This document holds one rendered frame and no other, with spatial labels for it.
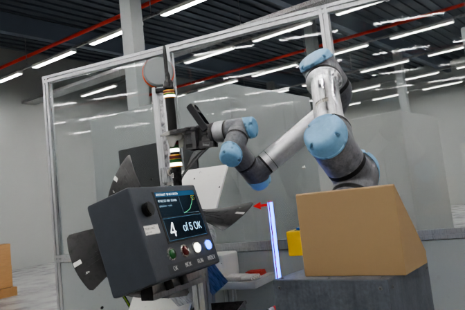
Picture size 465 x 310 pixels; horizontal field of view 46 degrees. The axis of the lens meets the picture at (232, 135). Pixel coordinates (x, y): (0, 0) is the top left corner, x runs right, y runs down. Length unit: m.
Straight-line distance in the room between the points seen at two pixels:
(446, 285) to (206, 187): 1.06
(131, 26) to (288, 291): 7.36
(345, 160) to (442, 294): 1.13
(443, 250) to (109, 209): 1.63
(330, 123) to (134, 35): 7.17
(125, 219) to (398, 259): 0.63
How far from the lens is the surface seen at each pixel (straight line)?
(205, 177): 2.37
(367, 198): 1.33
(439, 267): 2.43
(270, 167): 1.83
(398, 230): 1.31
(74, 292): 3.27
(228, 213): 1.85
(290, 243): 2.03
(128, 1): 8.66
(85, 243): 2.09
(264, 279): 2.45
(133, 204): 1.06
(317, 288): 1.36
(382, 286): 1.29
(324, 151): 1.42
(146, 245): 1.05
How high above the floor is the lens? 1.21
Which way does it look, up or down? 7 degrees up
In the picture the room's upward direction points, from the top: 6 degrees counter-clockwise
